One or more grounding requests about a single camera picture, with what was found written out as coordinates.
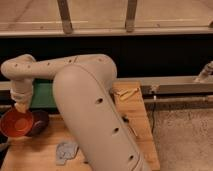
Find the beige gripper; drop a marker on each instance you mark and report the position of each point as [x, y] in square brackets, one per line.
[22, 100]

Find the red bowl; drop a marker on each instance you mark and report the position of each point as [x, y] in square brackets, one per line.
[16, 124]

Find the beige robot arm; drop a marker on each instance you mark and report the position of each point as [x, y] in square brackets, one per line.
[81, 90]

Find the green plastic tray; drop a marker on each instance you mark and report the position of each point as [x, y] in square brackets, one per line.
[43, 95]

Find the purple bowl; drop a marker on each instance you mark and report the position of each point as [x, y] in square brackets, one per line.
[41, 121]

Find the grey folded cloth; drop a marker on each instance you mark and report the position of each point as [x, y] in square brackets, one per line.
[66, 150]

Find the pale wooden blocks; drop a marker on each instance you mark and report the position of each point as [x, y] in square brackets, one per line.
[125, 94]

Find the left wooden frame post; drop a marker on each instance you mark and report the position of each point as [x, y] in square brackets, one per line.
[65, 16]

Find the wooden frame post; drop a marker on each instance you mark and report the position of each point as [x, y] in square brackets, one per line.
[65, 16]
[130, 15]

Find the right wooden frame post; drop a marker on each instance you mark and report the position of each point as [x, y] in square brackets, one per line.
[130, 15]

